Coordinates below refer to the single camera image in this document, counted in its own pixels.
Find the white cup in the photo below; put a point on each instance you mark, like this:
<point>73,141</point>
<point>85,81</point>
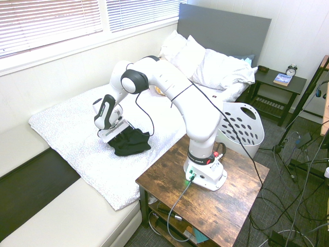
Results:
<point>327,173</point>

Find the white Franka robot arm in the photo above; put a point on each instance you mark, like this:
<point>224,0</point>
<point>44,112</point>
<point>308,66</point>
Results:
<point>198,110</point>

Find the dark blue pillow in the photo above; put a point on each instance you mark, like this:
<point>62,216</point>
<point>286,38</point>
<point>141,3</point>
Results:
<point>244,58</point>

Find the black camera tripod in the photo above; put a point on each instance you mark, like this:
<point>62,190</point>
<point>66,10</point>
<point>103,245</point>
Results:
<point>295,115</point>

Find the blue headphones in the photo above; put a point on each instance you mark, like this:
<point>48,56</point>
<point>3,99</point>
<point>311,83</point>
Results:
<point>318,92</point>

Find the small brown box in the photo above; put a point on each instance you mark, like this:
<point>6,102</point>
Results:
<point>263,69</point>

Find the black clothing item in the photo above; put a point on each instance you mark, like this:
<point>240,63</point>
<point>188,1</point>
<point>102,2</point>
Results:
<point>131,145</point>

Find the white patterned bedspread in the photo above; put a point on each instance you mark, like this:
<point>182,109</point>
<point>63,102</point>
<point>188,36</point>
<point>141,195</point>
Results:
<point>90,144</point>

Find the light wooden desk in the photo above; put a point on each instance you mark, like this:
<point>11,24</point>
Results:
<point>326,113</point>

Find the grey bed headboard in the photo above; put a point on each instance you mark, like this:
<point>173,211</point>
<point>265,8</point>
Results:
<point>226,33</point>

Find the black nightstand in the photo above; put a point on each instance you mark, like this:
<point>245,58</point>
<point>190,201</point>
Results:
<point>275,97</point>

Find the large white window blind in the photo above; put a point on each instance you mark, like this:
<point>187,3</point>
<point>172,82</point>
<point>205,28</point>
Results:
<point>46,23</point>

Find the white crumpled pillow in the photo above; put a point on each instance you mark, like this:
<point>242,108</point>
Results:
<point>223,72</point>

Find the blue paperback book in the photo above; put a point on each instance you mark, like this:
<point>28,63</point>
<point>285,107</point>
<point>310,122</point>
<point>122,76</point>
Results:
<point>282,79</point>

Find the white perforated laundry basket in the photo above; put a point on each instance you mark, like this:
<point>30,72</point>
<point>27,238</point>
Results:
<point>244,128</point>

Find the black power adapter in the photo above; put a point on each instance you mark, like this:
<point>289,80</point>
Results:
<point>304,140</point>

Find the rustic wooden side table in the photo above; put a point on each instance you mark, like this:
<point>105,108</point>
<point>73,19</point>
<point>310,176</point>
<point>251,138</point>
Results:
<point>218,205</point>

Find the teal paper item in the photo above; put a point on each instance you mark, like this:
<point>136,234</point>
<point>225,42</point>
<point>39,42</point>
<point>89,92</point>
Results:
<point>200,236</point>

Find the white cushioned bench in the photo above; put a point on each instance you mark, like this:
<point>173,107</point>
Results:
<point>64,223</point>

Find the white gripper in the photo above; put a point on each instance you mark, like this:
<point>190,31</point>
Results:
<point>113,132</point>

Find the narrow white window blind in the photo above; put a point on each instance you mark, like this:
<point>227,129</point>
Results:
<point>144,13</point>

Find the black alarm clock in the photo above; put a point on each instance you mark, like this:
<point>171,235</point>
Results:
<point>291,70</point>

